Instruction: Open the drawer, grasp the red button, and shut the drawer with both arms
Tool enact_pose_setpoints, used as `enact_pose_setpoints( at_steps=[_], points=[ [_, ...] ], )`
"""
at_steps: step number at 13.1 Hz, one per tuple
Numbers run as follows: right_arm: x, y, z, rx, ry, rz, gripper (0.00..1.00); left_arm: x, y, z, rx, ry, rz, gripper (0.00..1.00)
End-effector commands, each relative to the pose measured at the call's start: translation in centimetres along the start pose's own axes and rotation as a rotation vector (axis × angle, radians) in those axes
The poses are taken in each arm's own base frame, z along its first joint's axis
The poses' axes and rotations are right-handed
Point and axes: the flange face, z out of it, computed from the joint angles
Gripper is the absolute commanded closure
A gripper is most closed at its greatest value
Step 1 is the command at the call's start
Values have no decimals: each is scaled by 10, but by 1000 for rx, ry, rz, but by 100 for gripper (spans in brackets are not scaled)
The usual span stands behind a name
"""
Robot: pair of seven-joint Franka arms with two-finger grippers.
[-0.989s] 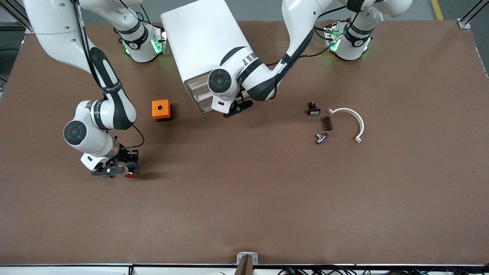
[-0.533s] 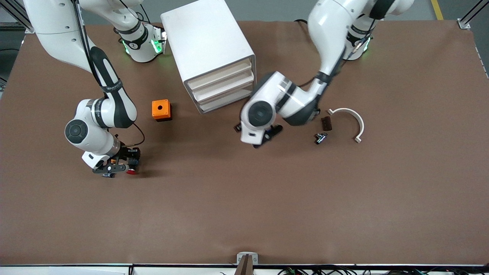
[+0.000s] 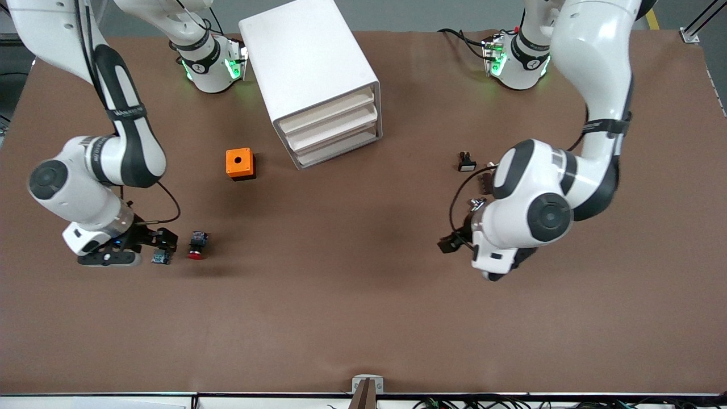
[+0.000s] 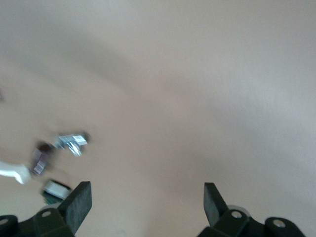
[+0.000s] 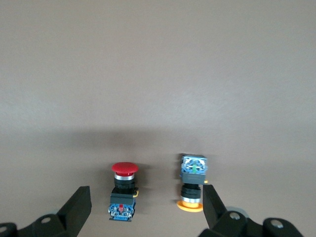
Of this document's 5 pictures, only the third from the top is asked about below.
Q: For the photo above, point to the yellow capped push button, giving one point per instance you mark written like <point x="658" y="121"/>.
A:
<point x="161" y="258"/>

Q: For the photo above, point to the grey metal table bracket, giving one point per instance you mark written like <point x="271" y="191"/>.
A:
<point x="359" y="382"/>

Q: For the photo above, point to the silver metal connector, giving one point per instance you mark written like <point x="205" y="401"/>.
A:
<point x="478" y="203"/>

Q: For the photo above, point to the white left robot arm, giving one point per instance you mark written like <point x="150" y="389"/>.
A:
<point x="539" y="218"/>

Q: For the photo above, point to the brown terminal block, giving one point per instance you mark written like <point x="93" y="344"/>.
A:
<point x="486" y="183"/>

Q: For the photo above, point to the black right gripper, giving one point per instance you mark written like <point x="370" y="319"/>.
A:
<point x="140" y="234"/>

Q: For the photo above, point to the cream cabinet drawer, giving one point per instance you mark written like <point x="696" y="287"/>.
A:
<point x="335" y="132"/>
<point x="338" y="150"/>
<point x="326" y="112"/>

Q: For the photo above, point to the black white square button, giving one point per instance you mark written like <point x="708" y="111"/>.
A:
<point x="466" y="163"/>

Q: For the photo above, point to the brown upright post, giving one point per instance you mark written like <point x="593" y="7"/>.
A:
<point x="365" y="396"/>

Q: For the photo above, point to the brown table cover mat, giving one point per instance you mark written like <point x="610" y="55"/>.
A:
<point x="363" y="295"/>

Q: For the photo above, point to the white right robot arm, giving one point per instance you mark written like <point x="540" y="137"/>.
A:
<point x="74" y="190"/>

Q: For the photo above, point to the orange box with hole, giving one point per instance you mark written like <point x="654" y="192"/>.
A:
<point x="238" y="163"/>

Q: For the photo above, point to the red capped push button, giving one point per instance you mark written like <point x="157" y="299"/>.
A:
<point x="197" y="245"/>

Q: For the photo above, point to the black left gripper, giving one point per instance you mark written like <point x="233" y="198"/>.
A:
<point x="467" y="233"/>

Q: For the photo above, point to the white drawer cabinet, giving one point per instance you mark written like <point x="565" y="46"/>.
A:
<point x="304" y="54"/>

